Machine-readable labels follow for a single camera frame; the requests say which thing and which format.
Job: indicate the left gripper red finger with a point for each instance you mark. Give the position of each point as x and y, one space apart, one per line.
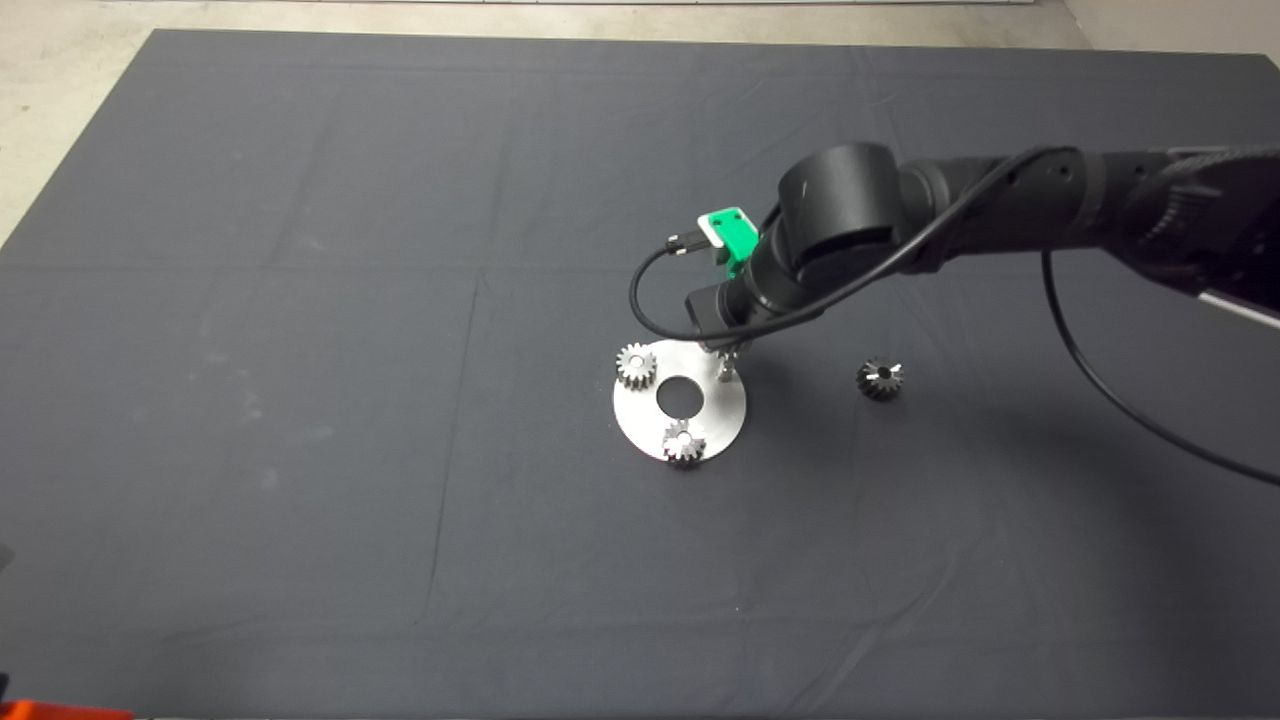
60 712

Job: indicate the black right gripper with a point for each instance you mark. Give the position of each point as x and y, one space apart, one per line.
740 305

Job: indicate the small steel gear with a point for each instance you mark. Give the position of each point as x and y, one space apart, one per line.
636 366
879 378
683 443

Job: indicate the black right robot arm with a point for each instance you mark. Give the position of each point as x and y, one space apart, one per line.
1000 210

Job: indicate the round metal plate with hole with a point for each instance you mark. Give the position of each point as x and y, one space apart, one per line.
640 425

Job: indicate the dark grey table cloth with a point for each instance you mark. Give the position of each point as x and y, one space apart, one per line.
300 400

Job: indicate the right wrist camera green mount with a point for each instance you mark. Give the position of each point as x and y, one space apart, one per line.
728 235

